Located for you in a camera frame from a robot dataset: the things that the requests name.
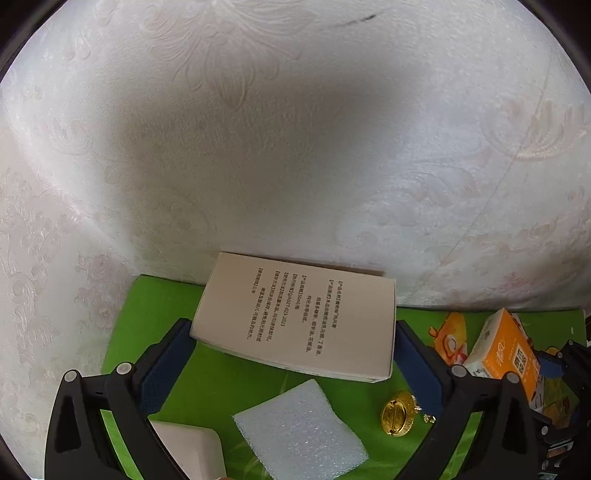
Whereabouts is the small gold trinket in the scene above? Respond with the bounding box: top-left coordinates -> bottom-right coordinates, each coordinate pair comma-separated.
379,390 -> 424,437

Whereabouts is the cream cardboard box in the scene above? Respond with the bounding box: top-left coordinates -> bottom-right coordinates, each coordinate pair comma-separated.
189,251 -> 397,384

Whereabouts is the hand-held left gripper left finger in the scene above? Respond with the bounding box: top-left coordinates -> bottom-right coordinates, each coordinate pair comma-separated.
45,318 -> 193,480

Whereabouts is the orange box with square code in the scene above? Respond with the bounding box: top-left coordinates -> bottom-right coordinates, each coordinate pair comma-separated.
462,308 -> 544,414

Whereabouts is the white bubbly foam block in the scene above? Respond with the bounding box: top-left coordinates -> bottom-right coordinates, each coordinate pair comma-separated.
233,380 -> 369,480

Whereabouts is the white plastic tray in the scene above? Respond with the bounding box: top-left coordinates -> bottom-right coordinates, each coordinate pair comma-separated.
150,420 -> 227,480

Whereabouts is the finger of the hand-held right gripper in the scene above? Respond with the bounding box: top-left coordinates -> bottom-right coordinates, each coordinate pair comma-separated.
529,392 -> 591,437
536,340 -> 591,393

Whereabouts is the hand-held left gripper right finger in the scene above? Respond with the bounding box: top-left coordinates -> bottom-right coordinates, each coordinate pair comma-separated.
395,319 -> 539,480

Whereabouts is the green cartoon tablecloth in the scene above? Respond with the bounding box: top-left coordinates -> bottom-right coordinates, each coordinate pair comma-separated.
101,274 -> 587,480

